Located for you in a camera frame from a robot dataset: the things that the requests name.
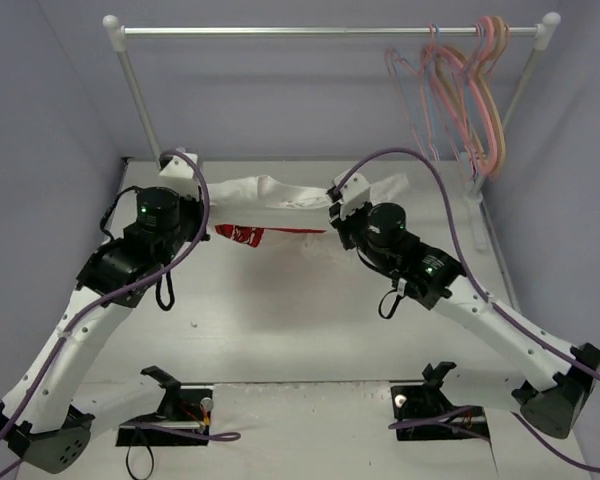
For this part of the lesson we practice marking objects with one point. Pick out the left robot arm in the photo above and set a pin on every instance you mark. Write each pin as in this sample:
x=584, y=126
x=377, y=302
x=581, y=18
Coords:
x=42, y=420

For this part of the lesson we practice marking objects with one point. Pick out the thick pink hanger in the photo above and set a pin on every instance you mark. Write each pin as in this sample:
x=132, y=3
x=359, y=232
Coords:
x=475, y=95

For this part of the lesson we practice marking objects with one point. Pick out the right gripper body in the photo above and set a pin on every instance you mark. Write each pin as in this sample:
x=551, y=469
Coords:
x=337, y=215

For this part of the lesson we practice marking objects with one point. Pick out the white t-shirt red print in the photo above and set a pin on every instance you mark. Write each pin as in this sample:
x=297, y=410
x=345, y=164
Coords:
x=261, y=212

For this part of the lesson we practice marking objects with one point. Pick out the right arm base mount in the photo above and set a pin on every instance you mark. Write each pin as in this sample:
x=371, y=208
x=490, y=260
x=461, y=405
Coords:
x=422, y=412

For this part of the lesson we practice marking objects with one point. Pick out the white clothes rack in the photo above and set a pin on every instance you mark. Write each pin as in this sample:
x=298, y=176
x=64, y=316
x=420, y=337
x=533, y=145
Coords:
x=271, y=114

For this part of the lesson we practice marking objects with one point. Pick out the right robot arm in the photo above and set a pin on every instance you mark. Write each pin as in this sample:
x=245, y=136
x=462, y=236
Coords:
x=558, y=377

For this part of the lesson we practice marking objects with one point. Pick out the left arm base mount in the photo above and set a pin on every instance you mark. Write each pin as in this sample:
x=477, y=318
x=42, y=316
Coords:
x=185, y=407

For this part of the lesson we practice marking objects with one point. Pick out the pink wire hanger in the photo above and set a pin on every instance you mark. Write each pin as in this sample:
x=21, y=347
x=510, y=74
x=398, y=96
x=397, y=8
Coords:
x=409, y=79

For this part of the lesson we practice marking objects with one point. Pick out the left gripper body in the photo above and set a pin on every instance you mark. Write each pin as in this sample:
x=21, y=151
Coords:
x=195, y=206

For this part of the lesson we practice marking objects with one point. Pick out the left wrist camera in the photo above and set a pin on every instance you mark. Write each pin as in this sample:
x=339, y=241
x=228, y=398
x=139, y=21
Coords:
x=177, y=175

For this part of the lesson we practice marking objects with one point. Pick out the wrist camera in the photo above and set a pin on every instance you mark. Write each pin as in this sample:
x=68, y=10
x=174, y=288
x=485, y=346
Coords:
x=177, y=175
x=349, y=193

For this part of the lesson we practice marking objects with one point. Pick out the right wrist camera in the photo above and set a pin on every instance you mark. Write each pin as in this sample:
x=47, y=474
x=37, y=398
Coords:
x=349, y=193

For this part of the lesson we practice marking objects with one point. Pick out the blue wire hanger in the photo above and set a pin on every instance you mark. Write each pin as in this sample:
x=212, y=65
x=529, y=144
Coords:
x=444, y=95

